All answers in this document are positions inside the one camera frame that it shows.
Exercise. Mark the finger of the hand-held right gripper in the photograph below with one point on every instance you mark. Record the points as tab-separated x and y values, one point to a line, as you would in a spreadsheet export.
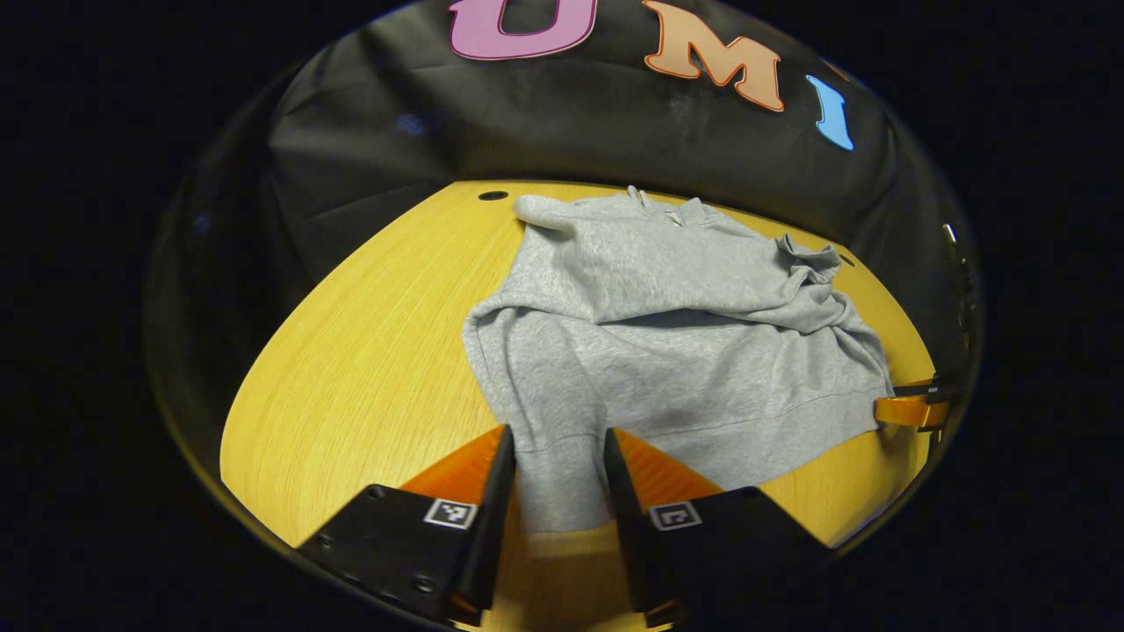
913	411

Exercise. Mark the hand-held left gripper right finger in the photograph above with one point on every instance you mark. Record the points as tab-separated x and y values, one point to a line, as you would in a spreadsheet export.
628	527

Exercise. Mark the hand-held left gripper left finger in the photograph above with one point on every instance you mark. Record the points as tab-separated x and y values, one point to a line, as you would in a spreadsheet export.
492	527

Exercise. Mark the grey zip-neck sweatshirt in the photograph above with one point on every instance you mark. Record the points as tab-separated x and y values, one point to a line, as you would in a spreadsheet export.
667	333

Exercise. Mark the black backdrop cloth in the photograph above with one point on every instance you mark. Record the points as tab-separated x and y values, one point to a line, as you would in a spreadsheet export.
571	132

